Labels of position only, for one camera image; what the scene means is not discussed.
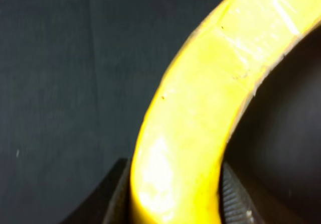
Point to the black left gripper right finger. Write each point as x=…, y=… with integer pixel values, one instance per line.
x=244, y=198

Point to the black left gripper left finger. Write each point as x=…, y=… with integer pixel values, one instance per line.
x=109, y=202

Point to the yellow banana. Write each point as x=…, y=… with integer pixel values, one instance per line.
x=201, y=98

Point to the black tablecloth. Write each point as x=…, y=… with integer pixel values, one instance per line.
x=78, y=76

